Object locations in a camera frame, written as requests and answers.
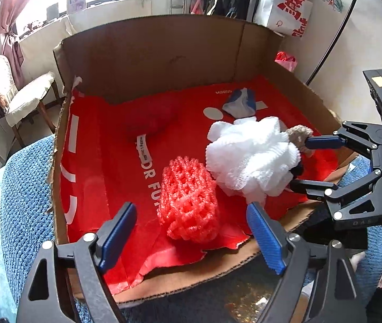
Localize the pink plastic bag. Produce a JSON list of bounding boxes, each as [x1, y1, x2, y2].
[[275, 51, 298, 72]]

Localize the blue knitted blanket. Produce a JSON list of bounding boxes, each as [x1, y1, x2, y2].
[[0, 136, 382, 322]]

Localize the white fluffy black toy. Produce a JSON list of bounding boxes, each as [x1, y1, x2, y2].
[[289, 162, 304, 178]]

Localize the white bag red characters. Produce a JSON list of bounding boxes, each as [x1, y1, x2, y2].
[[252, 0, 313, 38]]

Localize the red miniso bag liner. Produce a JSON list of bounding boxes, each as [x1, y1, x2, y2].
[[55, 74, 339, 303]]

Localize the dark patterned gift box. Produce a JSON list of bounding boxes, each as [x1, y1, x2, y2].
[[122, 255, 280, 323]]

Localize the blue white cloth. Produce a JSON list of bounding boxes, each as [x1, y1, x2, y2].
[[222, 88, 257, 119]]

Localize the red foam net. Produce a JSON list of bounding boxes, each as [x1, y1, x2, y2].
[[157, 156, 220, 244]]

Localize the white mesh bath pouf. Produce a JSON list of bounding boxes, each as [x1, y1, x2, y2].
[[206, 117, 301, 205]]

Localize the pink curtain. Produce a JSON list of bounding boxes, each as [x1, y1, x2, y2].
[[0, 0, 29, 89]]

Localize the cream crocheted yarn piece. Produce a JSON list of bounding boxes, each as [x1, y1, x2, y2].
[[286, 125, 314, 157]]

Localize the black clothes rack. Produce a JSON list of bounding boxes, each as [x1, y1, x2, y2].
[[211, 0, 360, 87]]

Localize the white cushioned chair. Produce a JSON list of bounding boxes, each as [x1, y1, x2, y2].
[[0, 55, 60, 147]]

